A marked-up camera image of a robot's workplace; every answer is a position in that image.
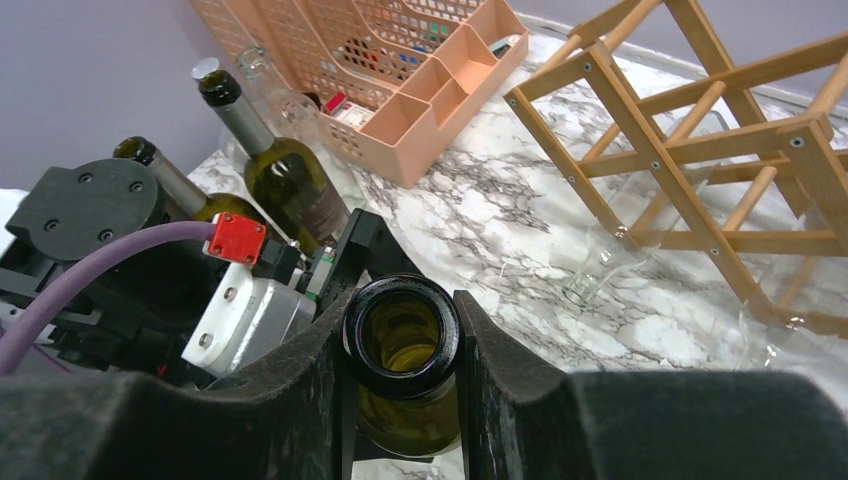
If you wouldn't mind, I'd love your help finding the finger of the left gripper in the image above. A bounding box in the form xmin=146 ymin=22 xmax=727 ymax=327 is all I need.
xmin=317 ymin=208 xmax=421 ymax=312

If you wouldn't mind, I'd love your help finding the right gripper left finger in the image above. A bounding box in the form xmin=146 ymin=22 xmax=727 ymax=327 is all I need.
xmin=1 ymin=292 xmax=356 ymax=479

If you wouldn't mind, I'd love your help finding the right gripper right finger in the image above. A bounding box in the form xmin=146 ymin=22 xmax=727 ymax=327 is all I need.
xmin=453 ymin=290 xmax=847 ymax=479

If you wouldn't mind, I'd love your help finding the green wine bottle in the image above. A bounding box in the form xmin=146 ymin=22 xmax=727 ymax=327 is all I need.
xmin=197 ymin=69 xmax=349 ymax=255
xmin=340 ymin=274 xmax=463 ymax=458
xmin=113 ymin=136 xmax=283 ymax=242

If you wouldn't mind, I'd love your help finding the green wine bottle back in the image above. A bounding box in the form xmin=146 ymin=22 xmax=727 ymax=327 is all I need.
xmin=340 ymin=274 xmax=463 ymax=458

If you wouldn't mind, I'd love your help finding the clear square glass bottle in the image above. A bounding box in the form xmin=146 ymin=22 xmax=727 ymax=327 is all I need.
xmin=561 ymin=109 xmax=733 ymax=309

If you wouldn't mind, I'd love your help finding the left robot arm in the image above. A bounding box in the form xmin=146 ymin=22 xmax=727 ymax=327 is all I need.
xmin=1 ymin=159 xmax=318 ymax=387

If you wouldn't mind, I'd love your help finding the round clear glass bottle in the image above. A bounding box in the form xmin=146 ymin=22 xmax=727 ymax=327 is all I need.
xmin=235 ymin=47 xmax=367 ymax=208

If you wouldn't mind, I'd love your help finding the green wine bottle front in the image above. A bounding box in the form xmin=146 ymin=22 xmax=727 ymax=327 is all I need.
xmin=113 ymin=136 xmax=283 ymax=242

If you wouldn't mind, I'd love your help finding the small clear bottle silver cap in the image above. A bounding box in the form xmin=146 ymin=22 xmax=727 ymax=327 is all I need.
xmin=191 ymin=57 xmax=221 ymax=83

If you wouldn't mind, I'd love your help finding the wooden wine rack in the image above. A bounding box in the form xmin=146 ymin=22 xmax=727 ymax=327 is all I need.
xmin=506 ymin=1 xmax=847 ymax=303

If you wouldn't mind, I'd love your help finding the orange plastic file organizer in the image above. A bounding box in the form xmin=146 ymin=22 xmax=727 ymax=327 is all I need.
xmin=194 ymin=1 xmax=529 ymax=188

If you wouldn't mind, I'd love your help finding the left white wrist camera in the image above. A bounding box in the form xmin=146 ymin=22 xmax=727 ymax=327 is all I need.
xmin=181 ymin=212 xmax=336 ymax=378

